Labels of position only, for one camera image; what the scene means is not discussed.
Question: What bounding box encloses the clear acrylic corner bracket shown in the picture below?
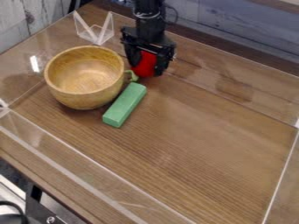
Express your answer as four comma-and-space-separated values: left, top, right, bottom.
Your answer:
72, 11, 115, 46

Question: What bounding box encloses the clear acrylic front barrier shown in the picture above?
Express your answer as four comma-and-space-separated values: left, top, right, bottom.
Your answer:
0, 104, 195, 224

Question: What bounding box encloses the green rectangular block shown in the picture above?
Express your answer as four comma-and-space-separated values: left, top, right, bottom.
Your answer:
103, 82, 147, 128

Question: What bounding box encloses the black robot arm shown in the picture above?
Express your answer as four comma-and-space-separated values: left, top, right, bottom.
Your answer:
120, 0, 176, 78

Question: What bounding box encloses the black metal table bracket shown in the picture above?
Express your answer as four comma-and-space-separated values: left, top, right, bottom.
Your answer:
24, 183, 79, 224

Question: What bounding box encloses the wooden bowl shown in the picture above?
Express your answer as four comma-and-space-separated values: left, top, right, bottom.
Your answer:
43, 45, 126, 110

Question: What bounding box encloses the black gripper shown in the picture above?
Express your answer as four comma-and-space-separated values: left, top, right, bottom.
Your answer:
120, 26, 176, 76

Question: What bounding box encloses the red plush fruit green stem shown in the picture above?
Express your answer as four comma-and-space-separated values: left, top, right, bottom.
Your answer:
127, 51, 156, 82

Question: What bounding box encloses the black cable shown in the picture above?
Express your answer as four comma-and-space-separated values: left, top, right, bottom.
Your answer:
0, 200, 30, 224

